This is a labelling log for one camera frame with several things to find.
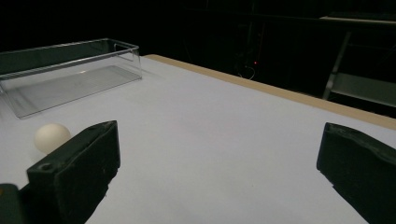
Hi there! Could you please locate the clear plastic container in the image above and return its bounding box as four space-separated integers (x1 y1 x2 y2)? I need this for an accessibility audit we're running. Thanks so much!
0 37 143 119

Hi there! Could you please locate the white metal table frame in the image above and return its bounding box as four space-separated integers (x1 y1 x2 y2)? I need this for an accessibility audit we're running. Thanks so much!
321 15 396 108

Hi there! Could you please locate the white ball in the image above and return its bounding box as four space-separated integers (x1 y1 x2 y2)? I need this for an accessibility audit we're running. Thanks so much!
34 122 72 155

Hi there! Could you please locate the tangle of floor cables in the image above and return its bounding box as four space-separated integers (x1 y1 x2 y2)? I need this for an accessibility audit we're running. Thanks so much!
237 64 257 80

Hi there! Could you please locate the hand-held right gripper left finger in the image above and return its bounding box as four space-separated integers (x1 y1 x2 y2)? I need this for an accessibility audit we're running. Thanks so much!
18 120 121 224

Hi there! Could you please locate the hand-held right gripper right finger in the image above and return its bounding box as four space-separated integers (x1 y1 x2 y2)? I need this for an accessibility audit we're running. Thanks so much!
317 122 396 224

